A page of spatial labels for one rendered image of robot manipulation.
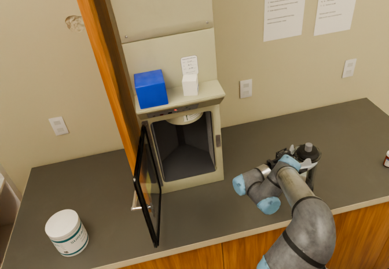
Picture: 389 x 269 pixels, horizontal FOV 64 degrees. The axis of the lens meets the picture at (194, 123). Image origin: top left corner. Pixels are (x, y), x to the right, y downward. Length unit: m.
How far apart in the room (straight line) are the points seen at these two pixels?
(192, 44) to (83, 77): 0.70
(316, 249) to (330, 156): 1.00
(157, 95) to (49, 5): 0.69
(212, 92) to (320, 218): 0.57
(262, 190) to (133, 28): 0.72
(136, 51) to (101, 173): 0.84
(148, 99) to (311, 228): 0.64
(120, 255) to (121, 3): 0.97
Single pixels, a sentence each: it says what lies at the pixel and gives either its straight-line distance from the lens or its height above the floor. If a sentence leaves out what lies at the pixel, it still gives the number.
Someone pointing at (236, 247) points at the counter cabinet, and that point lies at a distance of 1.55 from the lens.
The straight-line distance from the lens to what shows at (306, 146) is 1.38.
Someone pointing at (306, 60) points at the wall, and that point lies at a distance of 1.89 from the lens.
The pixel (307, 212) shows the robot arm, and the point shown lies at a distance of 0.83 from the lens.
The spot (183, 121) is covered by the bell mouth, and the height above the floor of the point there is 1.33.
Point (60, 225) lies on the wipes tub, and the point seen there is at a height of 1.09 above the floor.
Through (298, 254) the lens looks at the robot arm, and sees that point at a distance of 0.81.
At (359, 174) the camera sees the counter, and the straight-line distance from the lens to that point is 1.69.
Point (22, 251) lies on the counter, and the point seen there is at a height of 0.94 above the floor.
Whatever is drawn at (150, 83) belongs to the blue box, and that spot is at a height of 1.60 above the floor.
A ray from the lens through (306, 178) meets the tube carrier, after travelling 1.46.
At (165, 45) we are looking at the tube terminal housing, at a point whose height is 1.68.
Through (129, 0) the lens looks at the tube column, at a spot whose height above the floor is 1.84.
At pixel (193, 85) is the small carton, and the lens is 1.10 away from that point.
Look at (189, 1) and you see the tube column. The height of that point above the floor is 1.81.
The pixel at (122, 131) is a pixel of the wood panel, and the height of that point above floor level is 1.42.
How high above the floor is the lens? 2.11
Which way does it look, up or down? 37 degrees down
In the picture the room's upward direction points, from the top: 7 degrees counter-clockwise
